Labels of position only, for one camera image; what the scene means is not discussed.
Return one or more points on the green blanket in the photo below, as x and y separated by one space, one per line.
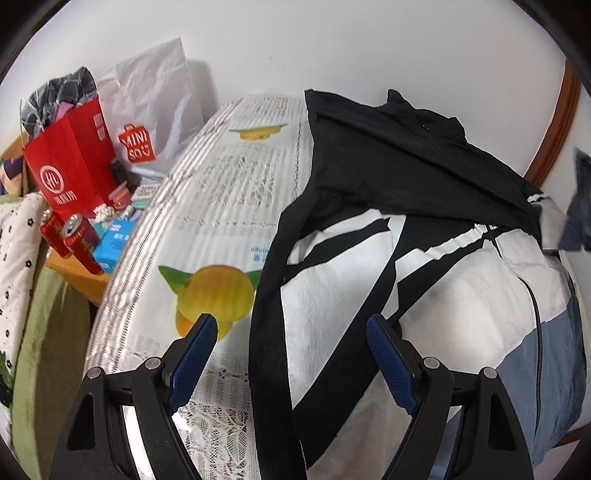
51 332

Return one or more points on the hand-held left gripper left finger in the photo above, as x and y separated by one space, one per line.
196 355

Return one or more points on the black white blue jacket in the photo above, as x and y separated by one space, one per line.
369 152

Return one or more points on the fruit print tablecloth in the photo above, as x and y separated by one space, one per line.
231 194

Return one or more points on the crumpled white tissue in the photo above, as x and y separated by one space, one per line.
104 212

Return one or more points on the blue carton box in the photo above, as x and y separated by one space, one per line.
113 244

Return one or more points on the white shopping bag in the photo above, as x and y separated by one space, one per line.
152 92

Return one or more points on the small pink box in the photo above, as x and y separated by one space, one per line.
121 196

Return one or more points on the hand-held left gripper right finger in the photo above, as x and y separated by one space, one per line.
392 364

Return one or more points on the red drink can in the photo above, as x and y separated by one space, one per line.
83 244
51 230

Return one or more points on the small black box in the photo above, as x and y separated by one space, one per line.
121 170

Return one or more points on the dark checked clothing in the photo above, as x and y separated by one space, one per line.
60 92

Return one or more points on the wooden door frame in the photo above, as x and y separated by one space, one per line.
561 120

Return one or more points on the dark blue hanging cloth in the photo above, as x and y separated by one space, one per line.
579 207

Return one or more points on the red paper bag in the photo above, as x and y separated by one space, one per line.
69 152

